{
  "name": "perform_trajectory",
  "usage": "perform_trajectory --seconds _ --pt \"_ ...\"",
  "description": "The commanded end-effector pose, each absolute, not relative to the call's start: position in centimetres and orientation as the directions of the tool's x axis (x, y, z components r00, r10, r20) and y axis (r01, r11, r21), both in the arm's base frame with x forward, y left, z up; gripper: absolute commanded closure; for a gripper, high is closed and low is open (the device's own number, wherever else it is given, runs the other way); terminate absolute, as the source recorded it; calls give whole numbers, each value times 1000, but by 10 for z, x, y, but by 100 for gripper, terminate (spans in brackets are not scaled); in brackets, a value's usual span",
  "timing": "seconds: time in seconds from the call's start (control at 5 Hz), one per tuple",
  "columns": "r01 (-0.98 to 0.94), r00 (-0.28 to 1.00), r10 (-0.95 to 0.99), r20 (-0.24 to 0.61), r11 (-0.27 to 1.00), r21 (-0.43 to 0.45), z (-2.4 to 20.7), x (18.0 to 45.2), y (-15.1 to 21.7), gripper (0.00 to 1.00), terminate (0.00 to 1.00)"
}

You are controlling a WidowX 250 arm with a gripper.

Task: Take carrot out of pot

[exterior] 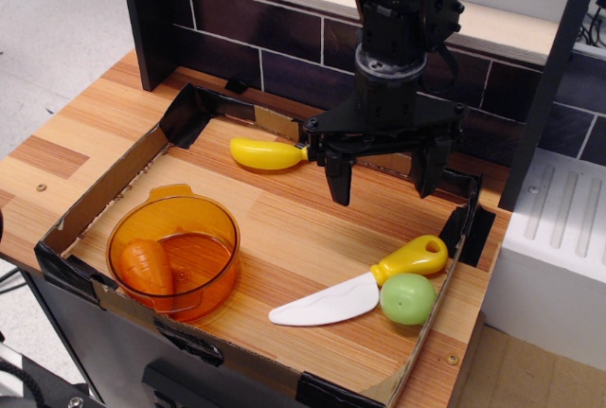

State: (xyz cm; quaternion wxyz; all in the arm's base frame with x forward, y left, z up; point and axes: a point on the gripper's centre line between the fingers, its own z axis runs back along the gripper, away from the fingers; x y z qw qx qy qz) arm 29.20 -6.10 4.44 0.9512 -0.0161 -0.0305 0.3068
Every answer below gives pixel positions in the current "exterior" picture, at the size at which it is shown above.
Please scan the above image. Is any yellow toy banana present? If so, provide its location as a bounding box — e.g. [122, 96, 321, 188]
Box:
[229, 137, 308, 170]

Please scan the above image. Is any white grooved block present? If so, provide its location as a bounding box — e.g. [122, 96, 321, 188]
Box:
[482, 150, 605, 369]

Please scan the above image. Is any dark tiled backsplash shelf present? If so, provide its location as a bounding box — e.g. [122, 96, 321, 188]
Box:
[117, 0, 606, 212]

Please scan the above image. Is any green toy apple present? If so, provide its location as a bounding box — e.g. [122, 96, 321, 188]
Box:
[380, 274, 437, 326]

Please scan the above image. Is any toy knife yellow handle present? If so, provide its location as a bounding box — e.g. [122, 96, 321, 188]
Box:
[269, 235, 449, 327]

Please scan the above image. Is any orange transparent plastic pot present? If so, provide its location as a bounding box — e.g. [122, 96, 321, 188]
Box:
[106, 185, 241, 323]

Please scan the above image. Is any orange toy carrot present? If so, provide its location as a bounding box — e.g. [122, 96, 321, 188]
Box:
[118, 239, 174, 312]

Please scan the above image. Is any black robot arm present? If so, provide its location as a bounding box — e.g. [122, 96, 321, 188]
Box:
[303, 0, 468, 205]

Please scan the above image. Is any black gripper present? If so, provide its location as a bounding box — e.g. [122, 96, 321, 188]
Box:
[303, 67, 469, 205]

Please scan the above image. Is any cardboard fence with black tape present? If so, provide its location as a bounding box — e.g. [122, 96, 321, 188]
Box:
[35, 85, 494, 407]

